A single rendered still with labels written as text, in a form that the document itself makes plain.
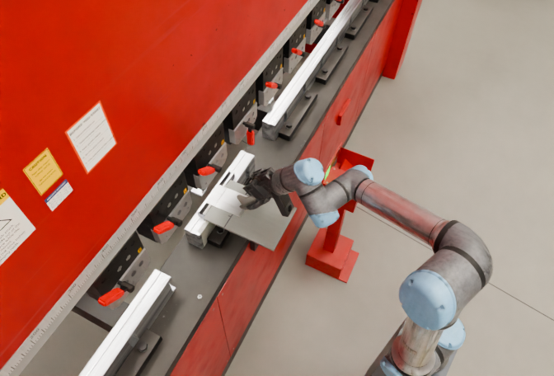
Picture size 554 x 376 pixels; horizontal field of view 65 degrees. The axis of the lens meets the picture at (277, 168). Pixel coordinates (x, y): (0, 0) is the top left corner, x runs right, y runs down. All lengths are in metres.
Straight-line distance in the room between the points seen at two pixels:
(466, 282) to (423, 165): 2.11
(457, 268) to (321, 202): 0.39
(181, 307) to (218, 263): 0.18
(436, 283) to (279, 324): 1.49
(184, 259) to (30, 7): 1.05
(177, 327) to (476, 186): 2.19
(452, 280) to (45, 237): 0.77
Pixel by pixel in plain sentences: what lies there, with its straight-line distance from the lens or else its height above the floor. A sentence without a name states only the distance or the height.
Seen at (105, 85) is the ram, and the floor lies 1.73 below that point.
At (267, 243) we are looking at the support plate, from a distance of 1.41.
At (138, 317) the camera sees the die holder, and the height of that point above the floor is 0.97.
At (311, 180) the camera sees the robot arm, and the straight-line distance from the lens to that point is 1.14.
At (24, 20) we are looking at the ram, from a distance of 0.68.
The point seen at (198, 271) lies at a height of 0.88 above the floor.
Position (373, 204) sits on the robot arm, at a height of 1.28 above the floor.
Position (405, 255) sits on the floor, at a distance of 2.63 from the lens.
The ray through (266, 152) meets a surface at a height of 0.87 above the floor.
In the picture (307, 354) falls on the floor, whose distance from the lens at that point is 2.32.
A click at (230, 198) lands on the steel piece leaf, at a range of 1.50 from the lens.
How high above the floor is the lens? 2.24
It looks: 52 degrees down
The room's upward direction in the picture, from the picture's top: 2 degrees clockwise
